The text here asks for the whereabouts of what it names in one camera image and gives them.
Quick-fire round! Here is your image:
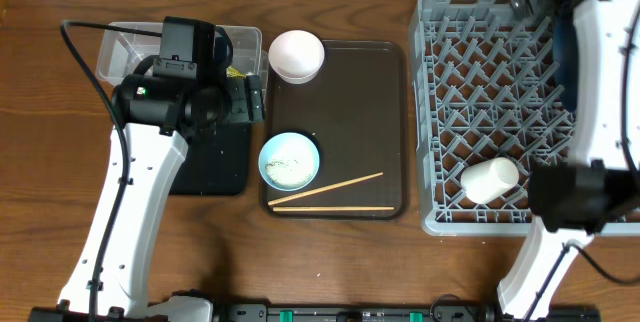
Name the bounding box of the pink bowl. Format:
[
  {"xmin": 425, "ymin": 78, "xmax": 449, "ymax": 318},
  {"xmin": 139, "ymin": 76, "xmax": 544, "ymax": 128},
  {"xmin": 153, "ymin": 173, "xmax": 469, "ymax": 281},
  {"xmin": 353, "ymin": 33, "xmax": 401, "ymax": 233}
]
[{"xmin": 268, "ymin": 30, "xmax": 325, "ymax": 84}]

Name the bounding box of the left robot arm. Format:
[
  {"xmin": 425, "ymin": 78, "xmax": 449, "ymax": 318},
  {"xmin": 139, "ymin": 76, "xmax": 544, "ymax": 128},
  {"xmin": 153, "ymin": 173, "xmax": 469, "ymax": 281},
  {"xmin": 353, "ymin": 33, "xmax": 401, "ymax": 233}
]
[{"xmin": 29, "ymin": 74, "xmax": 266, "ymax": 321}]

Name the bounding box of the yellow snack wrapper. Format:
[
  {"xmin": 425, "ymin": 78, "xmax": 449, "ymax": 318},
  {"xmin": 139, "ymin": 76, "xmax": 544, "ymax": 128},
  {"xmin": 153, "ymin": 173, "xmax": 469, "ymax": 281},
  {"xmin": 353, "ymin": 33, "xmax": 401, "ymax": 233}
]
[{"xmin": 226, "ymin": 67, "xmax": 245, "ymax": 78}]

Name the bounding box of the white cup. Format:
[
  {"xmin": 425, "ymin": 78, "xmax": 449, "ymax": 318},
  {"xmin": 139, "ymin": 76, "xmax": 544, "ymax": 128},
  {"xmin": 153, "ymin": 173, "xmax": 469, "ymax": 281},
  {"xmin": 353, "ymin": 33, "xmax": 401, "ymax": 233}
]
[{"xmin": 460, "ymin": 157, "xmax": 519, "ymax": 204}]

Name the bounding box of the black tray bin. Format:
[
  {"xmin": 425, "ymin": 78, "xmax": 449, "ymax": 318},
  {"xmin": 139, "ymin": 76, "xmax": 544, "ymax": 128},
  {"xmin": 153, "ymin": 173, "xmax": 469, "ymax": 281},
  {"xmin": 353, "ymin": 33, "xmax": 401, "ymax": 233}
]
[{"xmin": 170, "ymin": 124, "xmax": 251, "ymax": 196}]

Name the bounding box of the grey dishwasher rack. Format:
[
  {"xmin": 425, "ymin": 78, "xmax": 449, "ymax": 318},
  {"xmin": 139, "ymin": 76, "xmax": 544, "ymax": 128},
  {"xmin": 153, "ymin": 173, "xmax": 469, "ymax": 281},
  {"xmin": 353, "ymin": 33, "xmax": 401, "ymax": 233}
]
[{"xmin": 409, "ymin": 0, "xmax": 576, "ymax": 236}]

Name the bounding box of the brown serving tray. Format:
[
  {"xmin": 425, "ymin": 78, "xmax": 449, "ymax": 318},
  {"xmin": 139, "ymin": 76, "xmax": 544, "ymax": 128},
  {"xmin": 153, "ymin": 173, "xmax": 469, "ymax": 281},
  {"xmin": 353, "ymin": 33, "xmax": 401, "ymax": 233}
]
[{"xmin": 260, "ymin": 40, "xmax": 410, "ymax": 220}]

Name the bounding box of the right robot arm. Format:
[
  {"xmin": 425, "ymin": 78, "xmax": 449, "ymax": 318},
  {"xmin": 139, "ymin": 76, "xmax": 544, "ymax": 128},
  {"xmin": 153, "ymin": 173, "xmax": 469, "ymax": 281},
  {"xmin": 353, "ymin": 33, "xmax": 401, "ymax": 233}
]
[{"xmin": 498, "ymin": 0, "xmax": 639, "ymax": 321}]

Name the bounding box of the upper wooden chopstick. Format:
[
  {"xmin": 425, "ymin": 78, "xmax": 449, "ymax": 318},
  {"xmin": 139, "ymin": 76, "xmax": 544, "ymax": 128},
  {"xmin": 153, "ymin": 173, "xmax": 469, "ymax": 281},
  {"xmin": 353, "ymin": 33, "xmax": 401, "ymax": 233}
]
[{"xmin": 268, "ymin": 172, "xmax": 384, "ymax": 206}]

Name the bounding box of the clear plastic bin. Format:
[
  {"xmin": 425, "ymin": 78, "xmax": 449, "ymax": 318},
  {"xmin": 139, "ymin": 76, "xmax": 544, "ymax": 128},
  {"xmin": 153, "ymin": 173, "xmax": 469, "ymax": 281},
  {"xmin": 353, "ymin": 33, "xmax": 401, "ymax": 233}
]
[{"xmin": 95, "ymin": 25, "xmax": 268, "ymax": 94}]

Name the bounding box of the dark blue plate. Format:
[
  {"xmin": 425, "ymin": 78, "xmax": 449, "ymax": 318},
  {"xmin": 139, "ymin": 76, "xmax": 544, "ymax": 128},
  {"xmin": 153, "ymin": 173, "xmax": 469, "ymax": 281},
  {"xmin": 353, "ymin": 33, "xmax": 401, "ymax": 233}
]
[{"xmin": 552, "ymin": 16, "xmax": 579, "ymax": 113}]

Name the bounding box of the light blue bowl with rice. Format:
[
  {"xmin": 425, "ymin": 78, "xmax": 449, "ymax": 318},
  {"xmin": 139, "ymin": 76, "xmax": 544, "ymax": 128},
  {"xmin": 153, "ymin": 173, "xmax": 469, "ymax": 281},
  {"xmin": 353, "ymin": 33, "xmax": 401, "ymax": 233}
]
[{"xmin": 258, "ymin": 132, "xmax": 320, "ymax": 192}]

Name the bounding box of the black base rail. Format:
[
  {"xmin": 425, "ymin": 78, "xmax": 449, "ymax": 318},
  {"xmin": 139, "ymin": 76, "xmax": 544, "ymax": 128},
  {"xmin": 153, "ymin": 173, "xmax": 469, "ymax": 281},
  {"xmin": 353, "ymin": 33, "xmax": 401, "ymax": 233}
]
[{"xmin": 26, "ymin": 303, "xmax": 602, "ymax": 322}]

